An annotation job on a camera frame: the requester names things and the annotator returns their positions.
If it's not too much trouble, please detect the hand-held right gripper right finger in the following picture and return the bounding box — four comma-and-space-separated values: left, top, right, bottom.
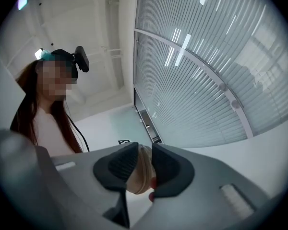
131, 142, 271, 230

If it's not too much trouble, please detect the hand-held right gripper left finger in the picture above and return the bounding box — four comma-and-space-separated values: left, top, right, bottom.
49, 141, 139, 229

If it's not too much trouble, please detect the person's right hand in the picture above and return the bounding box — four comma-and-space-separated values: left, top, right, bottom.
148, 176, 158, 203

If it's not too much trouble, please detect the person's torso in pale top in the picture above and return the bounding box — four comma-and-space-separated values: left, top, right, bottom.
33, 106, 75, 157

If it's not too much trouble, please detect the person's head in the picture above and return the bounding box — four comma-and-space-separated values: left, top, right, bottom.
36, 56, 78, 103

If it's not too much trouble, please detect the teal hair clip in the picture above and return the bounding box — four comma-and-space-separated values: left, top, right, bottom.
39, 49, 55, 62

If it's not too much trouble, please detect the thick black cable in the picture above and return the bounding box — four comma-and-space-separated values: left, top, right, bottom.
65, 113, 90, 152

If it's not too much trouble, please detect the black head camera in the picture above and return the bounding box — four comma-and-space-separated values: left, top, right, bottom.
72, 46, 90, 73

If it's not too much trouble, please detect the black head strap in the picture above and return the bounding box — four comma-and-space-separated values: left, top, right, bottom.
50, 48, 79, 79

